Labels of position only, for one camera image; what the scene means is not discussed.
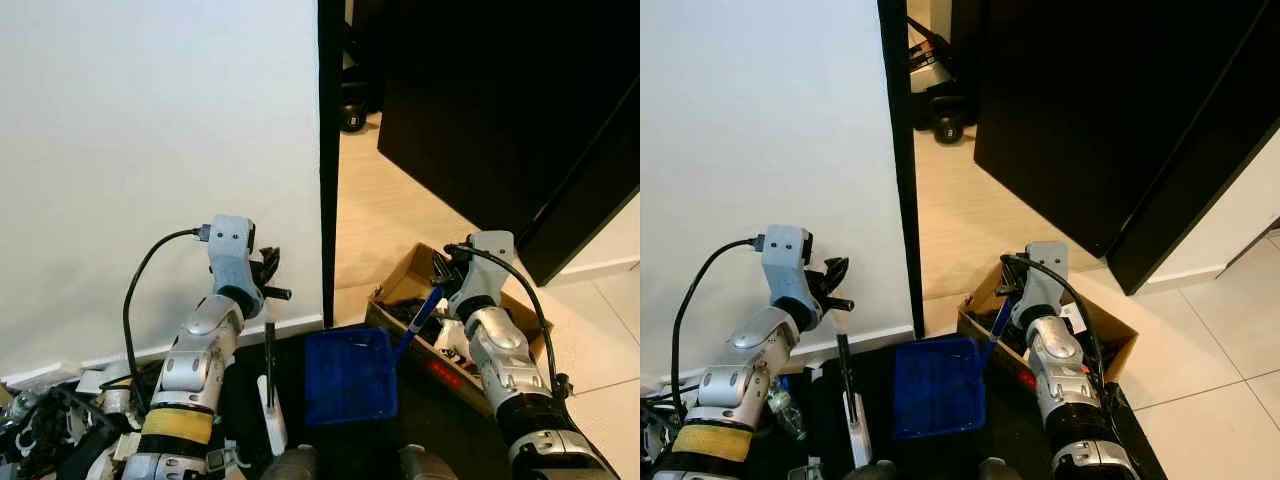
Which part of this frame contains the blue plastic dustpan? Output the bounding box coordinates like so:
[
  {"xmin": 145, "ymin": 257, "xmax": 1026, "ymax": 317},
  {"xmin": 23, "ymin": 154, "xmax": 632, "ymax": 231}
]
[
  {"xmin": 303, "ymin": 285, "xmax": 443, "ymax": 428},
  {"xmin": 892, "ymin": 295, "xmax": 1013, "ymax": 441}
]

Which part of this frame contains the black and white broom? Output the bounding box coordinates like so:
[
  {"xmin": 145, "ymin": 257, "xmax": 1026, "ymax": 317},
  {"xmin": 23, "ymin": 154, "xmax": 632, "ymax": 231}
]
[
  {"xmin": 835, "ymin": 330, "xmax": 873, "ymax": 469},
  {"xmin": 257, "ymin": 300, "xmax": 289, "ymax": 457}
]

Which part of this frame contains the brown cardboard box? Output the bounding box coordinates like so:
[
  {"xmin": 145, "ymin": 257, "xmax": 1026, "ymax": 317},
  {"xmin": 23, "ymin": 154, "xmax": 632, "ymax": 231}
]
[
  {"xmin": 365, "ymin": 243, "xmax": 554, "ymax": 416},
  {"xmin": 957, "ymin": 255, "xmax": 1139, "ymax": 396}
]

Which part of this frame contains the clear plastic bottle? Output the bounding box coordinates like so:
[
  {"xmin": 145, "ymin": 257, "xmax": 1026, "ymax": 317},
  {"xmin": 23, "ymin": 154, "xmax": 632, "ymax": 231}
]
[{"xmin": 768, "ymin": 385, "xmax": 806, "ymax": 441}]

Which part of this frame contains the black office chair base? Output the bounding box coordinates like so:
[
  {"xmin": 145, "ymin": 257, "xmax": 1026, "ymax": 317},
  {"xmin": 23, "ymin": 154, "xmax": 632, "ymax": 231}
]
[
  {"xmin": 340, "ymin": 0, "xmax": 386, "ymax": 134},
  {"xmin": 905, "ymin": 10, "xmax": 976, "ymax": 146}
]

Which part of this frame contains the black door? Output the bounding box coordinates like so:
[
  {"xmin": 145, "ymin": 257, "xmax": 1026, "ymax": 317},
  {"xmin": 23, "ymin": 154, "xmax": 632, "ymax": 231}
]
[
  {"xmin": 377, "ymin": 0, "xmax": 641, "ymax": 288},
  {"xmin": 973, "ymin": 0, "xmax": 1280, "ymax": 296}
]

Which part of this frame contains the black equipment pile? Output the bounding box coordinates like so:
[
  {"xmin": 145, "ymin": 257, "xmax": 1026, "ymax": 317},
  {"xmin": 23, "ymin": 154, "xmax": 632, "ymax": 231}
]
[
  {"xmin": 0, "ymin": 385, "xmax": 116, "ymax": 480},
  {"xmin": 640, "ymin": 395, "xmax": 693, "ymax": 476}
]

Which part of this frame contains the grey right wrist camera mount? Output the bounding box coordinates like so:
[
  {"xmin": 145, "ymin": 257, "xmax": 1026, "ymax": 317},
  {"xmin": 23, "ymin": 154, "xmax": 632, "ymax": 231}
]
[
  {"xmin": 1012, "ymin": 241, "xmax": 1071, "ymax": 326},
  {"xmin": 452, "ymin": 231, "xmax": 516, "ymax": 321}
]

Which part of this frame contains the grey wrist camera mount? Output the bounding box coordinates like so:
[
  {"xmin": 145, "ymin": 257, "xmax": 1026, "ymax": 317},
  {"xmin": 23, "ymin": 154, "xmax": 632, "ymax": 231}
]
[
  {"xmin": 757, "ymin": 225, "xmax": 816, "ymax": 301},
  {"xmin": 452, "ymin": 231, "xmax": 516, "ymax": 321},
  {"xmin": 1012, "ymin": 241, "xmax": 1071, "ymax": 326},
  {"xmin": 205, "ymin": 215, "xmax": 258, "ymax": 293}
]

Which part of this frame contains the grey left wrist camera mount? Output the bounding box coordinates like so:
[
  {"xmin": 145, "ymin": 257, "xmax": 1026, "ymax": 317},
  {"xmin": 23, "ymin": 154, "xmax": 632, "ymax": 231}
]
[
  {"xmin": 205, "ymin": 215, "xmax": 258, "ymax": 293},
  {"xmin": 757, "ymin": 225, "xmax": 816, "ymax": 301}
]

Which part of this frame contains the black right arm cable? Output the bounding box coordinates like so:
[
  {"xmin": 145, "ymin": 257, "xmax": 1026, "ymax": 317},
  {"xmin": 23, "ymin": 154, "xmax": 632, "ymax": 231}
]
[
  {"xmin": 1000, "ymin": 253, "xmax": 1116, "ymax": 401},
  {"xmin": 443, "ymin": 243, "xmax": 573, "ymax": 401}
]

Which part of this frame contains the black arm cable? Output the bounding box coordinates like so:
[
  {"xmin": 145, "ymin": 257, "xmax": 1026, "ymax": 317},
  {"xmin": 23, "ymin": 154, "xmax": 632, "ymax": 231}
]
[
  {"xmin": 122, "ymin": 228, "xmax": 211, "ymax": 416},
  {"xmin": 1000, "ymin": 253, "xmax": 1116, "ymax": 401},
  {"xmin": 672, "ymin": 237, "xmax": 766, "ymax": 421},
  {"xmin": 443, "ymin": 243, "xmax": 573, "ymax": 401}
]

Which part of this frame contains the black door frame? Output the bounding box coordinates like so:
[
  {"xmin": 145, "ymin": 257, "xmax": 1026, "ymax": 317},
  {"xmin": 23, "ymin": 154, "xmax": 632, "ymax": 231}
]
[
  {"xmin": 877, "ymin": 0, "xmax": 926, "ymax": 341},
  {"xmin": 317, "ymin": 0, "xmax": 343, "ymax": 331}
]

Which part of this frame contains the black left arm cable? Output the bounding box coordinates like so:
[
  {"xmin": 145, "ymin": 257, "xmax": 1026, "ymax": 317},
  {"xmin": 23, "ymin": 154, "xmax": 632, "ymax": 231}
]
[
  {"xmin": 122, "ymin": 228, "xmax": 211, "ymax": 416},
  {"xmin": 672, "ymin": 237, "xmax": 766, "ymax": 421}
]

